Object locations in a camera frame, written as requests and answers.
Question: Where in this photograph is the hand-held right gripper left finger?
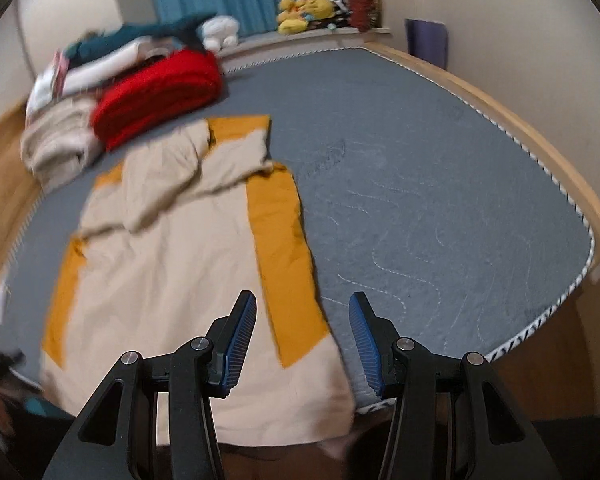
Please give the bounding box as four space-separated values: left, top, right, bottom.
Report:
40 290 257 480

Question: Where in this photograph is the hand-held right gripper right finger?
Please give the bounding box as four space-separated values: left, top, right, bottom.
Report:
348 291 563 480

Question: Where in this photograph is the cream and yellow hooded jacket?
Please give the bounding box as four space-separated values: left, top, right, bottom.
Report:
41 115 358 448

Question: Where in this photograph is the grey bed mattress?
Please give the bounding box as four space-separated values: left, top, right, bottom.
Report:
0 47 595 411

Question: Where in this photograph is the wooden headboard shelf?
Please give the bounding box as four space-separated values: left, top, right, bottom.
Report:
0 105 46 281

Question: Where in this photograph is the white folded comforter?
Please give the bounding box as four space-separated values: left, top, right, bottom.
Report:
20 95 106 191

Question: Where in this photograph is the red folded blanket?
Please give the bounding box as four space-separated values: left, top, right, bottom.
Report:
91 50 226 153

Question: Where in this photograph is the white pink-trimmed cloth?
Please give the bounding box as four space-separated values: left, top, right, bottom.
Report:
27 50 71 116

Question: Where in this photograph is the white folded quilt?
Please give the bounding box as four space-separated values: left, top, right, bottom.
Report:
62 40 153 96

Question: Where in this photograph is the window ledge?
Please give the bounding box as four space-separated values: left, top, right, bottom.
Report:
215 25 396 59

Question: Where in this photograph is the white plush toy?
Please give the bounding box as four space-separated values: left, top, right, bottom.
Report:
200 16 241 52

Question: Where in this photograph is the teal shark plush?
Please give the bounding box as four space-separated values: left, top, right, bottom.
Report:
62 12 218 61

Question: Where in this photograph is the black and white patterned bag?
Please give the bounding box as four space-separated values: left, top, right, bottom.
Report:
329 0 353 28

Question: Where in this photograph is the red cushion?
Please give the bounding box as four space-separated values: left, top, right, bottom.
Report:
347 0 381 33

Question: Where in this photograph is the wooden bed frame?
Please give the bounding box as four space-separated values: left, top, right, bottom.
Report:
365 42 600 411

